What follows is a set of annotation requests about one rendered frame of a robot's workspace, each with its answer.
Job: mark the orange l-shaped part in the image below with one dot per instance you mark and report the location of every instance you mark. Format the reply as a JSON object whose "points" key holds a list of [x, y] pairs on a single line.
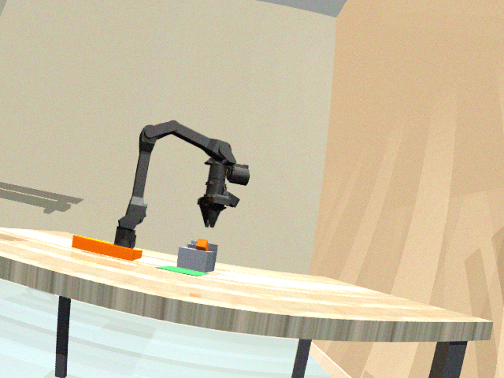
{"points": [[202, 245]]}

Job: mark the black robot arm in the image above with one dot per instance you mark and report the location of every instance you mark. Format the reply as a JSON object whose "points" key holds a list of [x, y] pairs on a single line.
{"points": [[221, 160]]}

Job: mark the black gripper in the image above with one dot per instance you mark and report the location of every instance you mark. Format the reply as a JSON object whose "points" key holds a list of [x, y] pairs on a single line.
{"points": [[213, 201]]}

